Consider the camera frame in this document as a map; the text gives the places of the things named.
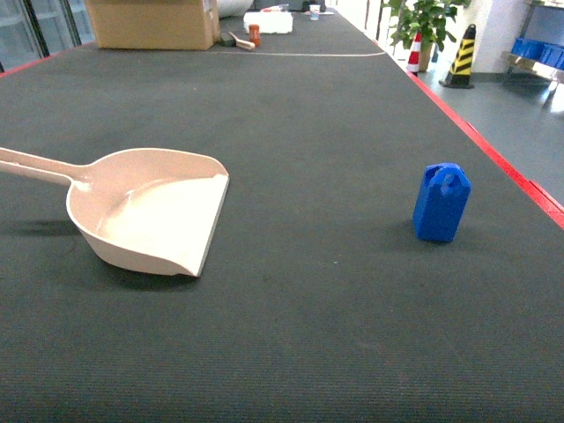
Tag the orange canister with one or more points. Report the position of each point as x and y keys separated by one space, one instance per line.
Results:
x=254 y=35

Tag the potted green plant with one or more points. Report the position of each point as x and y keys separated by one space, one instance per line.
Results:
x=427 y=17

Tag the beige plastic dustpan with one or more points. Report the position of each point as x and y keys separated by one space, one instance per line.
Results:
x=149 y=210

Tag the black yellow traffic cone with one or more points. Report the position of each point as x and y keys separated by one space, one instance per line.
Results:
x=459 y=74

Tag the blue plastic jug part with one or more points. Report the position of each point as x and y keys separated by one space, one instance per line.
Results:
x=443 y=194

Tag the stainless steel shelf rack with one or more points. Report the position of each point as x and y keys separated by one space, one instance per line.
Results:
x=543 y=21

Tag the white paper cup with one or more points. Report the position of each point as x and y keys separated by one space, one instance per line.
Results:
x=314 y=11

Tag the red white traffic cone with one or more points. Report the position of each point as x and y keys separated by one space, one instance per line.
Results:
x=413 y=60

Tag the white foam block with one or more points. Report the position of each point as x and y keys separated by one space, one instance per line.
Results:
x=273 y=22

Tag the cardboard box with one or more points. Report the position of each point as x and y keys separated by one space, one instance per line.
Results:
x=163 y=25

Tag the blue plastic bin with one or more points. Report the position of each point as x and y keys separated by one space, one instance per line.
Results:
x=528 y=48
x=552 y=55

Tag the wooden handled brush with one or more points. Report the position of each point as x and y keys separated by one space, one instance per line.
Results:
x=229 y=39

